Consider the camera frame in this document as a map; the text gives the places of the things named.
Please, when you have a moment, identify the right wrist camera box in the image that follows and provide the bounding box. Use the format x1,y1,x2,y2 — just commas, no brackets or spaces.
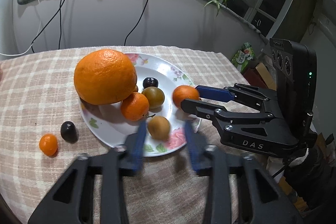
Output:
269,38,317,138

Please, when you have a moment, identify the small mandarin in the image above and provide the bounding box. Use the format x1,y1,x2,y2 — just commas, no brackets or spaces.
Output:
120,92,149,122
172,85,200,109

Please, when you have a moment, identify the green carton box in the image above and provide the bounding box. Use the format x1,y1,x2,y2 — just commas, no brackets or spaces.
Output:
231,43,256,73

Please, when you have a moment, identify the pink plaid tablecloth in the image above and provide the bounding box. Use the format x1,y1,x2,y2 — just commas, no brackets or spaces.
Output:
0,45,263,224

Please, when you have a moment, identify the tiny kumquat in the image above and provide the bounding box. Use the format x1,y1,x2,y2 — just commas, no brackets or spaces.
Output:
39,134,58,156

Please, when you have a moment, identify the red cardboard box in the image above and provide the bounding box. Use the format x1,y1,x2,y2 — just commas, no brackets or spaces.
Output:
243,63,276,90

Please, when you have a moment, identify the white cable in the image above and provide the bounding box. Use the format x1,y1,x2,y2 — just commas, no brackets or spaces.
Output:
0,0,53,58

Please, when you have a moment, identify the brown longan fruit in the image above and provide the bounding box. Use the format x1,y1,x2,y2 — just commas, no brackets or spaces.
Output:
147,116,171,141

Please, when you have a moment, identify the floral white plate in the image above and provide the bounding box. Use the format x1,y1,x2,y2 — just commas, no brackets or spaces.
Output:
74,50,194,157

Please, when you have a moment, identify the dark plum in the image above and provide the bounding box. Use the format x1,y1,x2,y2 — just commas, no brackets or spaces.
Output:
142,77,158,89
60,121,79,143

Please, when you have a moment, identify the green kiwi fruit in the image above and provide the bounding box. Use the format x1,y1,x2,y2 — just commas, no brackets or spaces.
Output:
142,86,165,109

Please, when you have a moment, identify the large orange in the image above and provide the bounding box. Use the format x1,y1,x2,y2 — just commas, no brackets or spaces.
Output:
73,49,137,105

